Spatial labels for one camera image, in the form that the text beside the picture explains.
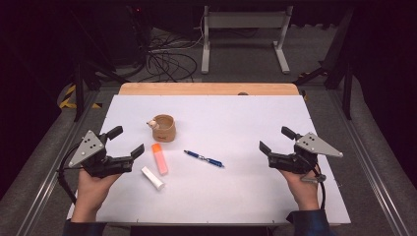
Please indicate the white mat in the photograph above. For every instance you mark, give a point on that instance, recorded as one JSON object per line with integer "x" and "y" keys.
{"x": 229, "y": 131}

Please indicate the person's left hand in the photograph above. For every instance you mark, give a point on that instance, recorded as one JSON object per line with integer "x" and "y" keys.
{"x": 90, "y": 188}

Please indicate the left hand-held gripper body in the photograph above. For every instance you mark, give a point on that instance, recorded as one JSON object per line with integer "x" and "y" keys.
{"x": 87, "y": 149}

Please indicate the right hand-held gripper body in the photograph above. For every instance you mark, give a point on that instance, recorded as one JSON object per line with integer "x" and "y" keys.
{"x": 311, "y": 144}

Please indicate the white tube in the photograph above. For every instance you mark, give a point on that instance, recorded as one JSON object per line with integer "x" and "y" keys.
{"x": 152, "y": 177}

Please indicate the person's right hand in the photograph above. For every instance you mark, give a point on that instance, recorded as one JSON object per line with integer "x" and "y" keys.
{"x": 306, "y": 188}

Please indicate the aluminium frame rail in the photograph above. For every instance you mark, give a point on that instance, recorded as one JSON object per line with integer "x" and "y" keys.
{"x": 370, "y": 164}
{"x": 55, "y": 164}

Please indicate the orange highlighter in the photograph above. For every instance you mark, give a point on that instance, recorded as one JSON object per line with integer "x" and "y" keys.
{"x": 160, "y": 160}

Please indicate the black equipment box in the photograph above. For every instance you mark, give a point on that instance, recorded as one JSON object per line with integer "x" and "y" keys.
{"x": 131, "y": 36}

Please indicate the blue pen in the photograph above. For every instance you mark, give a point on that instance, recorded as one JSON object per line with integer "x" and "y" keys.
{"x": 196, "y": 156}

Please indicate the white metal frame desk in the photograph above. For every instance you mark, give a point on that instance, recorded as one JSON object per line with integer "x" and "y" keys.
{"x": 246, "y": 19}

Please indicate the black metal stand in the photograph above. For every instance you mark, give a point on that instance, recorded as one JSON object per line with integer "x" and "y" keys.
{"x": 347, "y": 95}
{"x": 78, "y": 91}

